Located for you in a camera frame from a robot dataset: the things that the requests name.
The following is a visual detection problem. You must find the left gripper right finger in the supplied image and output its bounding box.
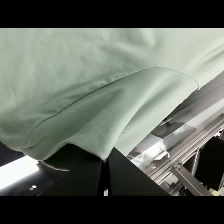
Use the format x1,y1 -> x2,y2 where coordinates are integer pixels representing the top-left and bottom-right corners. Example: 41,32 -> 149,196
106,147 -> 170,197

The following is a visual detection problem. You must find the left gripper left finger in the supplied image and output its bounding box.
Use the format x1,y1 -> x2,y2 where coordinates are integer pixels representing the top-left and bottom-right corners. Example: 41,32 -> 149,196
41,143 -> 105,197

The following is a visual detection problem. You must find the silver frame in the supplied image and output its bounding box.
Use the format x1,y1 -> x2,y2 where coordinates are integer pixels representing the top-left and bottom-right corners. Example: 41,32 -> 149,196
141,116 -> 224,197

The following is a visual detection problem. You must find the pale green T-shirt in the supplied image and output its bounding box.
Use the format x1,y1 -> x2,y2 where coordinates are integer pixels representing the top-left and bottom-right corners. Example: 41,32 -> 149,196
0,27 -> 224,164

